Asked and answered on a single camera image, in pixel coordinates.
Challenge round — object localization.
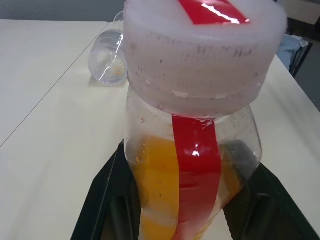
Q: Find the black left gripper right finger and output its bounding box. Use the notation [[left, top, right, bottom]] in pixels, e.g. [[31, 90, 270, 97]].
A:
[[223, 162, 320, 240]]

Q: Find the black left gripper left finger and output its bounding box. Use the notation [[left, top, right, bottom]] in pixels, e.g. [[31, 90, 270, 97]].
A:
[[71, 142, 142, 240]]

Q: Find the clear bottle with orange drink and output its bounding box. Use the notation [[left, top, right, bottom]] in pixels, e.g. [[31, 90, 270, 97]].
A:
[[124, 87, 263, 240]]

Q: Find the clear wine glass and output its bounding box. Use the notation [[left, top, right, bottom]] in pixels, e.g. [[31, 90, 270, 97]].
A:
[[87, 11, 129, 88]]

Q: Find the white cap with red tape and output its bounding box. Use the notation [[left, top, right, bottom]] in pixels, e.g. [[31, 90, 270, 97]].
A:
[[122, 0, 288, 118]]

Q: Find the black chair with blue cloth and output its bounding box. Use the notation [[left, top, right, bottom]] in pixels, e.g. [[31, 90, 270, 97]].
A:
[[286, 16, 320, 79]]

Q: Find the light blue cloth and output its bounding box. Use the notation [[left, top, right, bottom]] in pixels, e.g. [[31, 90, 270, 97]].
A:
[[277, 34, 308, 71]]

